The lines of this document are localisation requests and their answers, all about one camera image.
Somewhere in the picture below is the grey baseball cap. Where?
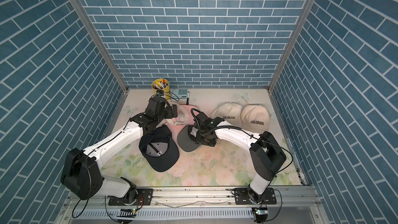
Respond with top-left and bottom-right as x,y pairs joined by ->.
177,125 -> 201,152

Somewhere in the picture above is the pink baseball cap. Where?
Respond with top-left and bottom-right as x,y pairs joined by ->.
166,103 -> 198,125

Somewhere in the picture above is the cream white baseball cap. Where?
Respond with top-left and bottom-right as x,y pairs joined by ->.
210,102 -> 242,125

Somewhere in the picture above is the beige Colorado baseball cap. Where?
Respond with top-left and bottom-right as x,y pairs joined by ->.
240,105 -> 270,133

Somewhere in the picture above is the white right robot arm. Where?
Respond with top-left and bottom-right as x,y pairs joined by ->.
188,108 -> 287,204

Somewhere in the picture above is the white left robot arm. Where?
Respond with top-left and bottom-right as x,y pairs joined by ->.
61,96 -> 179,205

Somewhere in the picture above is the black baseball cap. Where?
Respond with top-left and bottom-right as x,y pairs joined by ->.
139,125 -> 179,172

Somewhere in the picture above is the yellow pen holder cup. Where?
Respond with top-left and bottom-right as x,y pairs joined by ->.
151,78 -> 171,100

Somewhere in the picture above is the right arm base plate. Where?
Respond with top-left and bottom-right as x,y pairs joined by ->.
231,187 -> 277,205

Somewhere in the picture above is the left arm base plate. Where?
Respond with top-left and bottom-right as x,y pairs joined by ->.
108,188 -> 153,207

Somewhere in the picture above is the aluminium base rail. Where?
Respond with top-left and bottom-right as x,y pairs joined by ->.
55,186 -> 329,224

